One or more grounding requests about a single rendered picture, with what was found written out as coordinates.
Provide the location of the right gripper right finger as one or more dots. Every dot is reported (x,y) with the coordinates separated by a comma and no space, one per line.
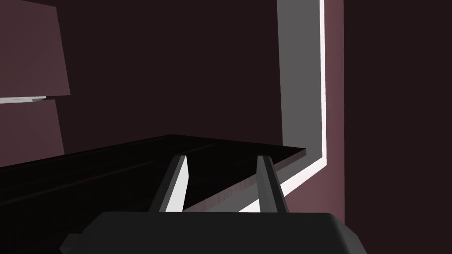
(269,190)

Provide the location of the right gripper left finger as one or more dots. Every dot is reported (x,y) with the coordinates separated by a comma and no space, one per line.
(173,190)

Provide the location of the dark wooden table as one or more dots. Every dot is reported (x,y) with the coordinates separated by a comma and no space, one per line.
(106,176)

